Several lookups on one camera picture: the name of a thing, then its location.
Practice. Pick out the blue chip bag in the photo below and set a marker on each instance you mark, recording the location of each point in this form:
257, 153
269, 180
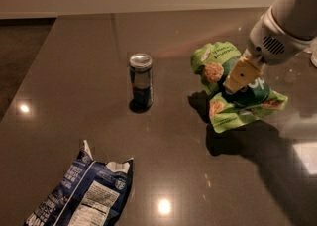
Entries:
90, 194

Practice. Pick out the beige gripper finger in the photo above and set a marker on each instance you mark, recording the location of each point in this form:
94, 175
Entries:
248, 68

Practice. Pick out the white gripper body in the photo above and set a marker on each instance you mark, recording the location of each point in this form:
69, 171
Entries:
267, 42

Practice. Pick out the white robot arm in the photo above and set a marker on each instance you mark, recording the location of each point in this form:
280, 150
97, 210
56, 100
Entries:
296, 17

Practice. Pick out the green rice chip bag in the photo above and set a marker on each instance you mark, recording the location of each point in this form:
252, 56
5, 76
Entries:
232, 105

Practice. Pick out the dark blue drink can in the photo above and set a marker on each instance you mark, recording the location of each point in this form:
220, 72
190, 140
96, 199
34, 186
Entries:
142, 79

